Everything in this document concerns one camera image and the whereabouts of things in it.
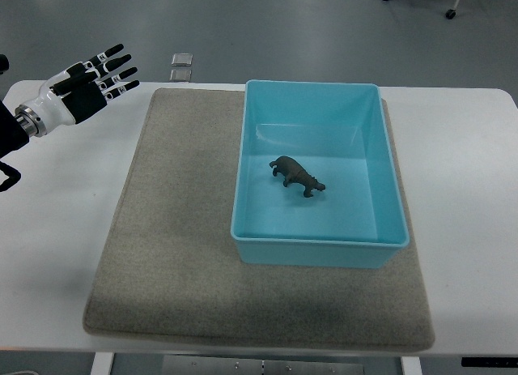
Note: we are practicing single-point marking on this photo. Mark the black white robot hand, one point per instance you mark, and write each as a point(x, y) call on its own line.
point(77, 93)

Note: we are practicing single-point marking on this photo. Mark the right black caster wheel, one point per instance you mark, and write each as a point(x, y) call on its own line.
point(450, 14)

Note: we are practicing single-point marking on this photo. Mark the grey metal table frame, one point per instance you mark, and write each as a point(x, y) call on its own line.
point(103, 364)

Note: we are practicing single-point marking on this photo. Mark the metal floor plate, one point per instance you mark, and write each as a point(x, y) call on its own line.
point(182, 59)
point(180, 75)

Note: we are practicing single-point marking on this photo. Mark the blue plastic box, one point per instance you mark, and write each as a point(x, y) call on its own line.
point(338, 132)

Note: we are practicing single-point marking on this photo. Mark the upper metal floor plate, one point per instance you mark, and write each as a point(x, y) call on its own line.
point(182, 59)

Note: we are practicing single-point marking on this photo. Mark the black label strip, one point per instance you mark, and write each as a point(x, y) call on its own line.
point(490, 362)

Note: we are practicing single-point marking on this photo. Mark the brown toy hippo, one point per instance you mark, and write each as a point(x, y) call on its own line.
point(294, 172)

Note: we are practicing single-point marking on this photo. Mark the lower metal floor plate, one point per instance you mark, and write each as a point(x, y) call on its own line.
point(180, 75)

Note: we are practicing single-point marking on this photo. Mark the grey felt mat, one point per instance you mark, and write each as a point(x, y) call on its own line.
point(171, 271)

